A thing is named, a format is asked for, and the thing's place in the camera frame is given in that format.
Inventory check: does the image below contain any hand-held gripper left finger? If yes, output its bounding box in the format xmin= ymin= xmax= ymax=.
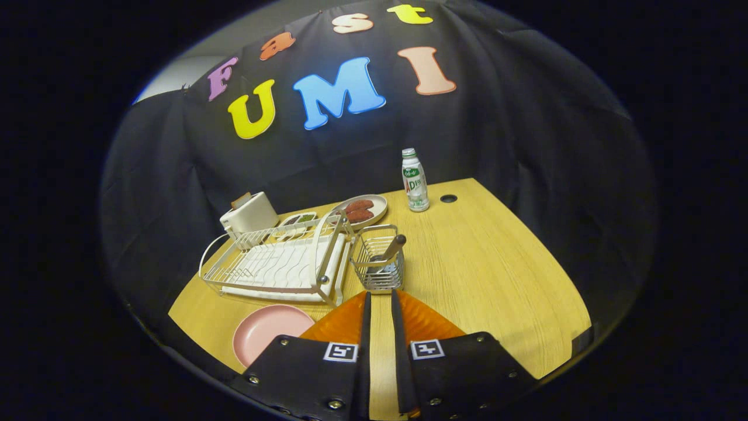
xmin=229 ymin=291 xmax=372 ymax=421

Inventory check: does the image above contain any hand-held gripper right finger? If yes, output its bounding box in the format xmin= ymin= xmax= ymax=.
xmin=390 ymin=288 xmax=538 ymax=421

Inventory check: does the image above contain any metal wire basket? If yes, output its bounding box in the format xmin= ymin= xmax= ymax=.
xmin=349 ymin=225 xmax=406 ymax=293

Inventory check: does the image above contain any pink plate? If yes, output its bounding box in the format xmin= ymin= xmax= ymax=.
xmin=233 ymin=304 xmax=316 ymax=369

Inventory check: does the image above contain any wooden handled metal spoon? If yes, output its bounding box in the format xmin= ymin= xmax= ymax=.
xmin=369 ymin=234 xmax=407 ymax=275

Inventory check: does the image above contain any white wire dish rack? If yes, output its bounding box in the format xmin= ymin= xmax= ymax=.
xmin=199 ymin=212 xmax=355 ymax=309

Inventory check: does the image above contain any beige plate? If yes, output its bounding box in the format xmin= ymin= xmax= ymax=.
xmin=330 ymin=194 xmax=389 ymax=230

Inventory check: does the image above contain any white divided bean tray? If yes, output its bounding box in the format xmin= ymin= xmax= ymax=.
xmin=272 ymin=211 xmax=319 ymax=241

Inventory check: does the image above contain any white green drink bottle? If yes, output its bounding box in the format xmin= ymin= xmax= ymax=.
xmin=401 ymin=148 xmax=430 ymax=212

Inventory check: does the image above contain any white toaster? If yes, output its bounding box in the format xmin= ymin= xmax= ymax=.
xmin=220 ymin=192 xmax=280 ymax=239

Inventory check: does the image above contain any black backdrop cloth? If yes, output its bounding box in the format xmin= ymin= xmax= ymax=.
xmin=99 ymin=0 xmax=658 ymax=363

